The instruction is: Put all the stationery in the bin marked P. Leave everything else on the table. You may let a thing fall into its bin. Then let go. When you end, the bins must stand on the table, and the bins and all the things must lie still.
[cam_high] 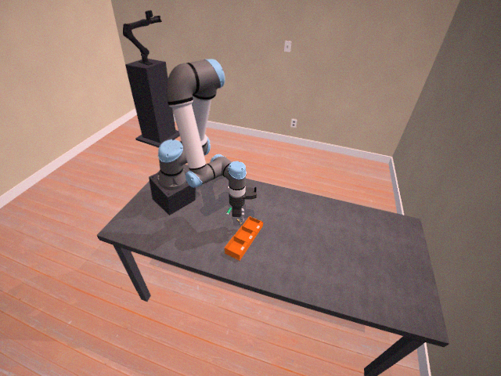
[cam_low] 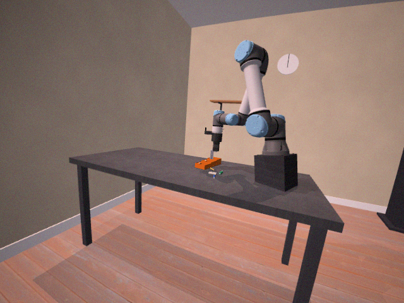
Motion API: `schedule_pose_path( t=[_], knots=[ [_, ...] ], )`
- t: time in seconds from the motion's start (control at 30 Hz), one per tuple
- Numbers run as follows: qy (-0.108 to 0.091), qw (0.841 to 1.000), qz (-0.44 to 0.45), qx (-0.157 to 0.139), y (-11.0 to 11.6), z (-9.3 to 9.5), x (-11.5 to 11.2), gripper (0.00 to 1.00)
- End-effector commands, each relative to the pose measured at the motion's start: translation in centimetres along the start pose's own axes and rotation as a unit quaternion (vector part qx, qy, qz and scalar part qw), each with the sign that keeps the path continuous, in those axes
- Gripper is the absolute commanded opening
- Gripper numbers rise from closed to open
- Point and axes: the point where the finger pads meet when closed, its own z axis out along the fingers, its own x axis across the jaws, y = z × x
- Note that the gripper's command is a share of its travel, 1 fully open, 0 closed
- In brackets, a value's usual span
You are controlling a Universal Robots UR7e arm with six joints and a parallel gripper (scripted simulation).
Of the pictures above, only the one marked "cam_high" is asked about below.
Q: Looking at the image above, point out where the orange three-compartment bin rack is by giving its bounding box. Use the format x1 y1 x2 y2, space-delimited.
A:
225 216 263 261

